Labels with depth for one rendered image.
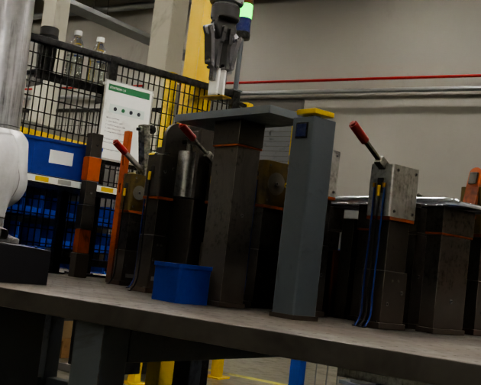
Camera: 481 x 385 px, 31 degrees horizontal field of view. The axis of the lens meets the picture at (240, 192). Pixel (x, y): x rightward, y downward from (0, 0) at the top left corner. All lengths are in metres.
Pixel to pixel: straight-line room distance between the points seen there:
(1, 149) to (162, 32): 8.48
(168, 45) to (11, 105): 8.13
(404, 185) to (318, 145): 0.21
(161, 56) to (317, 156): 8.62
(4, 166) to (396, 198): 0.92
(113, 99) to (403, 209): 1.70
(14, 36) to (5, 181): 0.44
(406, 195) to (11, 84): 1.07
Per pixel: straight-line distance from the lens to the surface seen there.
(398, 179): 1.93
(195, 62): 3.68
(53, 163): 3.03
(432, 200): 1.99
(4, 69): 2.37
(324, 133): 1.90
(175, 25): 10.58
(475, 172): 2.21
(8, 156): 2.14
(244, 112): 2.01
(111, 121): 3.37
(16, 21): 2.40
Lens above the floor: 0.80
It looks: 5 degrees up
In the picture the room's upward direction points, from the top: 7 degrees clockwise
